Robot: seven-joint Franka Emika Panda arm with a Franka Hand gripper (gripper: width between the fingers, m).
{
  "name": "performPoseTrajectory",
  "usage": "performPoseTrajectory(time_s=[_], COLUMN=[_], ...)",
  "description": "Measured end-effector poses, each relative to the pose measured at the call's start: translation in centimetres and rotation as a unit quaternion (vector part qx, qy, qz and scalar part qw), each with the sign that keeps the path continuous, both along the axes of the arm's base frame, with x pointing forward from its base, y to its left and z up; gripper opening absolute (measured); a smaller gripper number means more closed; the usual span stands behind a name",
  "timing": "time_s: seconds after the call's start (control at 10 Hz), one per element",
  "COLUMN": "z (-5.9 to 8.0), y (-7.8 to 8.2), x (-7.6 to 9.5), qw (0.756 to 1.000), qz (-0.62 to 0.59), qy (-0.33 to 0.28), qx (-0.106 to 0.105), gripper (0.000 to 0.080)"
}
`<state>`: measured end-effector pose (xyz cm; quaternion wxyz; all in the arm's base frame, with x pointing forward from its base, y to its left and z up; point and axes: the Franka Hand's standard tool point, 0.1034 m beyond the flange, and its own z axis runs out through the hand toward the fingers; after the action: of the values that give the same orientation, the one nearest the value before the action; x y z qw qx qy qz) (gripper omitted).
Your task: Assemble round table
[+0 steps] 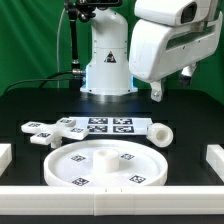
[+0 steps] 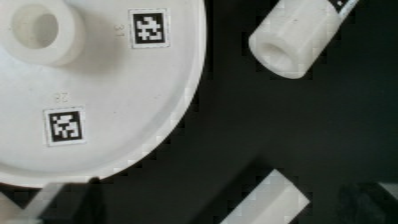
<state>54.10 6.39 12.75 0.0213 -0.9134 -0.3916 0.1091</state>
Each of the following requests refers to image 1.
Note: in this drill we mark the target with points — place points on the white left barrier block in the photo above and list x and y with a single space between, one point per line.
5 157

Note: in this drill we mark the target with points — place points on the white marker sheet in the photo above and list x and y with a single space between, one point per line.
114 125

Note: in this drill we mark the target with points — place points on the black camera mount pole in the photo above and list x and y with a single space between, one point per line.
74 33

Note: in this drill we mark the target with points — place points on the white round table top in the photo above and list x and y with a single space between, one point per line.
105 163

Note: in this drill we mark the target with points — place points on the white cross-shaped table base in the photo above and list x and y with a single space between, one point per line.
52 134

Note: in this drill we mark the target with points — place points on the white front barrier rail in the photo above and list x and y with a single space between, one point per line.
152 200

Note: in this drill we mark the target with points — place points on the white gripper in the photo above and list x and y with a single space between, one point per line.
158 50

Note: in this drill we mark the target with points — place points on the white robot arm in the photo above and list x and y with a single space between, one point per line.
171 13

